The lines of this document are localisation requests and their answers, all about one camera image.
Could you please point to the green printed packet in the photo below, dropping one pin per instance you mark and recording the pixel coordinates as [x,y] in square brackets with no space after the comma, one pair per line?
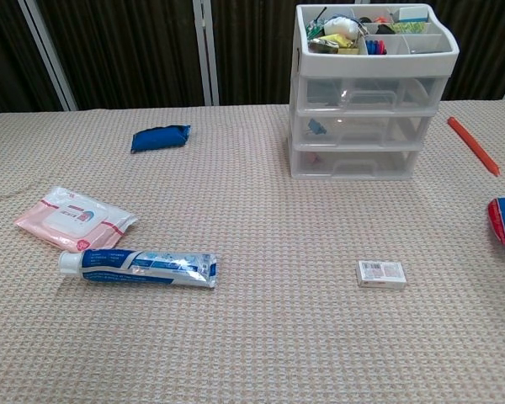
[313,29]

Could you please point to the orange-red stick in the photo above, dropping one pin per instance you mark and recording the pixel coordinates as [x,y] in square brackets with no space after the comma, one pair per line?
[471,143]

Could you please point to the clear bottom drawer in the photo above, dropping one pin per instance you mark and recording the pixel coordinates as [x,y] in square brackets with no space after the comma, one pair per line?
[395,164]

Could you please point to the pink wet wipes pack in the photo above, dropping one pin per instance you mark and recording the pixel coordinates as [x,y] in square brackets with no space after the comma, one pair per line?
[71,219]

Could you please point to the black round item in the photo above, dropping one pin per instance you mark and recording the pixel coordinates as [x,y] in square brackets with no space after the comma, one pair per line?
[365,20]

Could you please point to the blue red clips bundle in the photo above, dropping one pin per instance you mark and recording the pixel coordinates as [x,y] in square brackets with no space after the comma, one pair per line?
[375,47]

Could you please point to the orange red small packet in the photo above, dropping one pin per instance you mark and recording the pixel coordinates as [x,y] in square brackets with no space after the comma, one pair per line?
[379,19]

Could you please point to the white blue small box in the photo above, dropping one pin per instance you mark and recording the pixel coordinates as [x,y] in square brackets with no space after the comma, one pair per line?
[412,16]

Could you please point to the blue binder clip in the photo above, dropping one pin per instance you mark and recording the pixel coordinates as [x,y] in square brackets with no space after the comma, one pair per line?
[316,127]

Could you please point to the clear drawer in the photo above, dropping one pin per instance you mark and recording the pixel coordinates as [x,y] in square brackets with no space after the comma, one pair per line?
[395,164]
[416,92]
[404,130]

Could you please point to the clear top drawer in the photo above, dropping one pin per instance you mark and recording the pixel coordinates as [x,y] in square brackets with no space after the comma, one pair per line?
[416,92]

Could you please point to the yellow snack packet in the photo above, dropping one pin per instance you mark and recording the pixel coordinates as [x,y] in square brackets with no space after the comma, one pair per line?
[341,42]

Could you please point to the green blue patterned packet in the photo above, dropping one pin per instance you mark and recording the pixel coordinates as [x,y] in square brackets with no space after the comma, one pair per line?
[409,28]

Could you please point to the small white cardboard box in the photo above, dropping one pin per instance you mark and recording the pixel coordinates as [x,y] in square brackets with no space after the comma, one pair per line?
[381,274]

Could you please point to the blue white toothpaste tube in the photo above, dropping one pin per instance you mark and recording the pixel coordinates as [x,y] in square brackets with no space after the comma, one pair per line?
[151,268]

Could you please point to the blue snack packet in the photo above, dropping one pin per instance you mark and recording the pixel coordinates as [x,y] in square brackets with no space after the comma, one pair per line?
[157,138]

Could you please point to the black oval item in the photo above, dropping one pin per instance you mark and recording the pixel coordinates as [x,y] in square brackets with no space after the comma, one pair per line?
[386,29]

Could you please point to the white plastic drawer organizer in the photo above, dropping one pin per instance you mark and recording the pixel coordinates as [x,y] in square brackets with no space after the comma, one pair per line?
[379,63]

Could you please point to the white crumpled tissue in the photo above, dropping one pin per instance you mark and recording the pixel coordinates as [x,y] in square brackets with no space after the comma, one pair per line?
[338,26]

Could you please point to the beige woven tablecloth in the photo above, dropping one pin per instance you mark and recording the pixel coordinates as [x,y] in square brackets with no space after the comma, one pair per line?
[252,336]

